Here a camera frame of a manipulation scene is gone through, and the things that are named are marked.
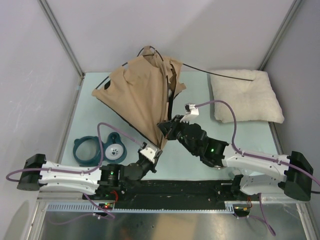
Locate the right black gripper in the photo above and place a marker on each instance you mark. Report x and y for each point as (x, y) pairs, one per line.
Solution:
(169, 128)

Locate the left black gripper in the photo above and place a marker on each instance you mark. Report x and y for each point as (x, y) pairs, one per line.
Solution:
(153, 165)

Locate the black tent pole front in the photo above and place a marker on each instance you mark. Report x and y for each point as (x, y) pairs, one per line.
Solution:
(155, 75)

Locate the beige fabric pet tent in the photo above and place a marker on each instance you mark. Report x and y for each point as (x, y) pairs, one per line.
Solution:
(118, 92)

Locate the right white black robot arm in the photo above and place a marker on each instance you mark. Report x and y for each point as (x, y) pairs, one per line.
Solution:
(290, 174)

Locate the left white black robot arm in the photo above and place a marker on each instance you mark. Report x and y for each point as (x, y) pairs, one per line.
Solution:
(41, 174)

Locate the steel pet bowl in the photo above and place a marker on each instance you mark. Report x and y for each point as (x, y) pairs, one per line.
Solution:
(219, 167)

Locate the white pompom toy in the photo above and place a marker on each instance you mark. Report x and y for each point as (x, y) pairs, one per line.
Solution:
(170, 92)

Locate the white paw print bowl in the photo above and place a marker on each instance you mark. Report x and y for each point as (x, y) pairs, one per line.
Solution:
(114, 151)

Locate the teal double bowl stand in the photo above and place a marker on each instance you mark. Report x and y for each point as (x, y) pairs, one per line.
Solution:
(87, 153)

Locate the cream fluffy cushion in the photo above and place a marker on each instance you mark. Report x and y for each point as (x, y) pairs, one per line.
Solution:
(249, 93)

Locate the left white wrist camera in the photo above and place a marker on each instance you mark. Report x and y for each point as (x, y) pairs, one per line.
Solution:
(148, 150)

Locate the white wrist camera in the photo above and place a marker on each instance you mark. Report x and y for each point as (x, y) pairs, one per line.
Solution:
(148, 150)
(191, 112)

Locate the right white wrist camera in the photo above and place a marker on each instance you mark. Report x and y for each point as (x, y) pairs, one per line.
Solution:
(191, 112)

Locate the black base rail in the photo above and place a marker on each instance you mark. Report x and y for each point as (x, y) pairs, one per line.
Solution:
(177, 194)

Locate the white slotted cable duct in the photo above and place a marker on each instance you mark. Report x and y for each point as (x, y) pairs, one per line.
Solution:
(84, 207)

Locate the left aluminium frame post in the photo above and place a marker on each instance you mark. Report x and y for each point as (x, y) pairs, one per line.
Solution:
(54, 23)

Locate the aluminium frame post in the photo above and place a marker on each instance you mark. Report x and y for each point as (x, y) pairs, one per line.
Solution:
(54, 23)
(281, 32)

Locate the right aluminium frame post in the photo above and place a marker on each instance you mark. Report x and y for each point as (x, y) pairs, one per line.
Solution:
(281, 32)

